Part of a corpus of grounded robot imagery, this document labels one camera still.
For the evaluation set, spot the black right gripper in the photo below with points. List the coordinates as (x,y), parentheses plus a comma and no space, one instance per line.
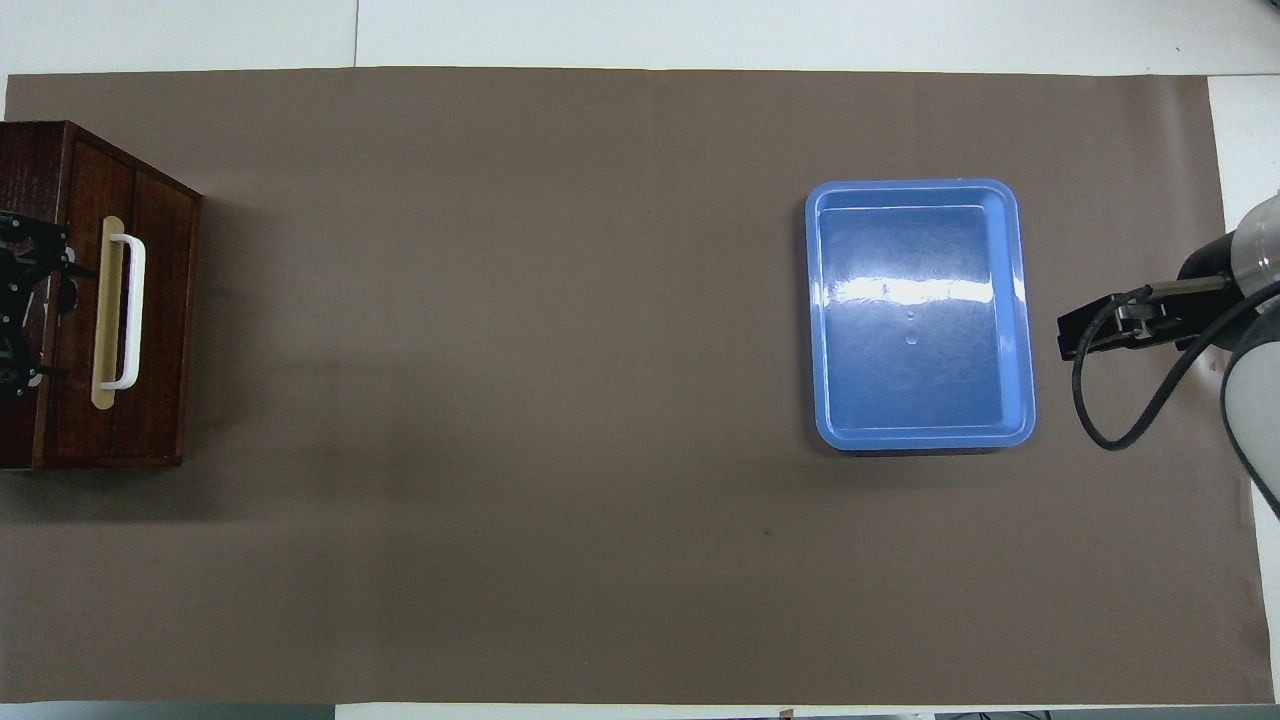
(1205,262)

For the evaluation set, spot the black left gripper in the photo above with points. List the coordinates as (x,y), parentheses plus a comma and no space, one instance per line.
(15,300)

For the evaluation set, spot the wooden drawer with light interior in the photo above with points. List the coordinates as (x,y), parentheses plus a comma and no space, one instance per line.
(160,330)

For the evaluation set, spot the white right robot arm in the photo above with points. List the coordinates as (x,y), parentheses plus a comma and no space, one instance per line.
(1260,400)

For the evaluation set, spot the dark wooden cabinet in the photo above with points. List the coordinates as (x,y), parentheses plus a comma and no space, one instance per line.
(25,160)

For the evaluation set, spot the blue plastic tray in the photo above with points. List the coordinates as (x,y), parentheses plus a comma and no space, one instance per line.
(915,330)

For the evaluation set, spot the brown table mat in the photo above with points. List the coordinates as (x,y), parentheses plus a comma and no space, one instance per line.
(500,400)

